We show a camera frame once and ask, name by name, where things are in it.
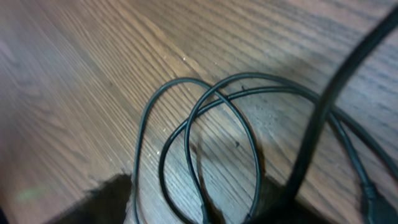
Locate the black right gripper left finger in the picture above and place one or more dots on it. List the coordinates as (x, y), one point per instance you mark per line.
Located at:
(106, 204)

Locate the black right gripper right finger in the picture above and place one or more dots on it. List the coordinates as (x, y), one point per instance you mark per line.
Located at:
(296, 212)

